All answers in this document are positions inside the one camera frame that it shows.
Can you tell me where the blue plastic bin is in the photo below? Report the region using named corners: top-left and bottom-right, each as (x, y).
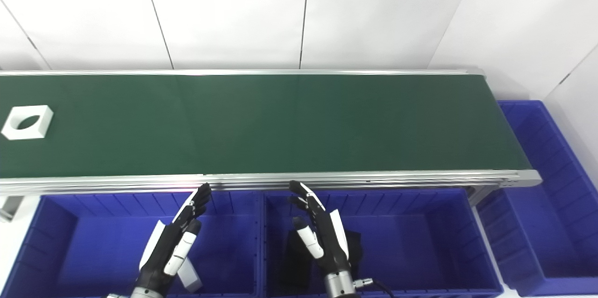
top-left (477, 99), bottom-right (598, 296)
top-left (0, 191), bottom-right (262, 298)
top-left (259, 188), bottom-right (505, 298)

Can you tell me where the white square part with hole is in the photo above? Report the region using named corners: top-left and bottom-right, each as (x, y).
top-left (1, 105), bottom-right (54, 141)

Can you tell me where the black part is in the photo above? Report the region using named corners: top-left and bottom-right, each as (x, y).
top-left (280, 229), bottom-right (323, 291)

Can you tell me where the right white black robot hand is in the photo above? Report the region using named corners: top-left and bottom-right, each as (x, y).
top-left (287, 180), bottom-right (351, 284)

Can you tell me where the green conveyor belt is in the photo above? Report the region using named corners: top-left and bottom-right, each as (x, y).
top-left (0, 68), bottom-right (542, 197)

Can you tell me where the white block part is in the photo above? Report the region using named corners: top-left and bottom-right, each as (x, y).
top-left (178, 256), bottom-right (204, 293)

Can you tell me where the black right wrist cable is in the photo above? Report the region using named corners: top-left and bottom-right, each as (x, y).
top-left (353, 278), bottom-right (398, 298)

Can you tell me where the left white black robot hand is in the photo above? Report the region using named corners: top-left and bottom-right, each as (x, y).
top-left (133, 183), bottom-right (213, 296)

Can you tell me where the aluminium conveyor leg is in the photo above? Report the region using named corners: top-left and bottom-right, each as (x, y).
top-left (467, 185), bottom-right (498, 206)
top-left (0, 195), bottom-right (25, 222)

